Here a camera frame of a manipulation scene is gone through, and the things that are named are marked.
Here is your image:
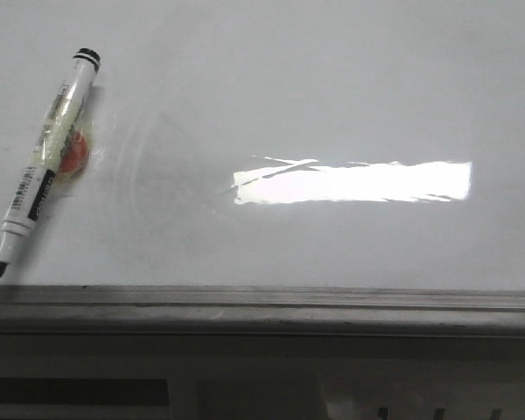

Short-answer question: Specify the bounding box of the grey cabinet below whiteboard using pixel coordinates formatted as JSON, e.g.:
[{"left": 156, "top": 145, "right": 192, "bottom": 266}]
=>
[{"left": 0, "top": 334, "right": 525, "bottom": 419}]

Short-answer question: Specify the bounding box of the white black whiteboard marker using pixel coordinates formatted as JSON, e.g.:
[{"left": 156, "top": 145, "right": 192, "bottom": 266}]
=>
[{"left": 0, "top": 47, "right": 101, "bottom": 277}]

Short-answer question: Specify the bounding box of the white whiteboard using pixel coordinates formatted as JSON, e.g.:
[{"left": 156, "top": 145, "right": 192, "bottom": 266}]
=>
[{"left": 0, "top": 1, "right": 525, "bottom": 336}]

